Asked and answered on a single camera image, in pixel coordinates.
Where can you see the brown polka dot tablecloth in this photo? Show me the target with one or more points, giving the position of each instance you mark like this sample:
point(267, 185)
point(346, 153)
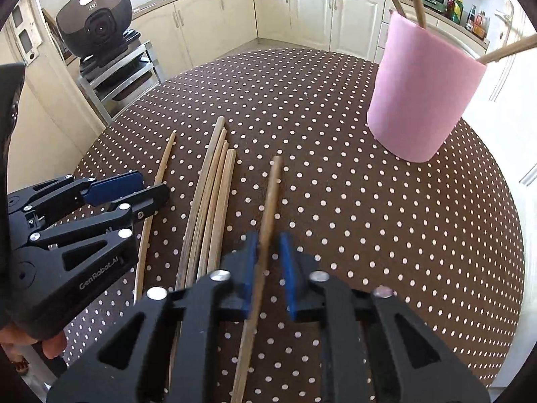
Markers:
point(335, 201)

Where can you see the cluster of condiment bottles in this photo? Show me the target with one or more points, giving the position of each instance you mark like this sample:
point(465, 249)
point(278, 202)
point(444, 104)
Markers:
point(455, 8)

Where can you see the group of wooden chopsticks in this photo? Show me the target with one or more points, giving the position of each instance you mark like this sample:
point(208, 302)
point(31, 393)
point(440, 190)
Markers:
point(214, 168)

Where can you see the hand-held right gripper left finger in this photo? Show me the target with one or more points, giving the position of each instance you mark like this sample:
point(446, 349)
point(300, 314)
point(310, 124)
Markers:
point(249, 260)

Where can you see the white lower cabinets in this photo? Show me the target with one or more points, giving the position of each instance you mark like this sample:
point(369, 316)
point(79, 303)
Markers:
point(310, 12)

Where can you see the person's left hand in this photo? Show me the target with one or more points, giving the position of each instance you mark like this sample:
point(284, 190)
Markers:
point(52, 346)

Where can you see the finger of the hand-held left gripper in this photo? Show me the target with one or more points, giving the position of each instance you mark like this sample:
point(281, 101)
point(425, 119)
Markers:
point(153, 196)
point(113, 184)

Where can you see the pink cup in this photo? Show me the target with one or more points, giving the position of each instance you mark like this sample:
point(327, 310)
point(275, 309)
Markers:
point(419, 92)

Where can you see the cream door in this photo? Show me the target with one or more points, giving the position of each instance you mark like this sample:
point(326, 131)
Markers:
point(42, 105)

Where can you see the metal stand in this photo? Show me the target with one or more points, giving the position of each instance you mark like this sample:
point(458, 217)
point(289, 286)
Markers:
point(126, 75)

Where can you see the black round appliance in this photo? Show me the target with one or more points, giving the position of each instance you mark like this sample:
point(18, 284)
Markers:
point(96, 21)

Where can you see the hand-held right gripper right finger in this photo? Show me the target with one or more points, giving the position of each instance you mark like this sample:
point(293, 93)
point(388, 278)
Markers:
point(287, 268)

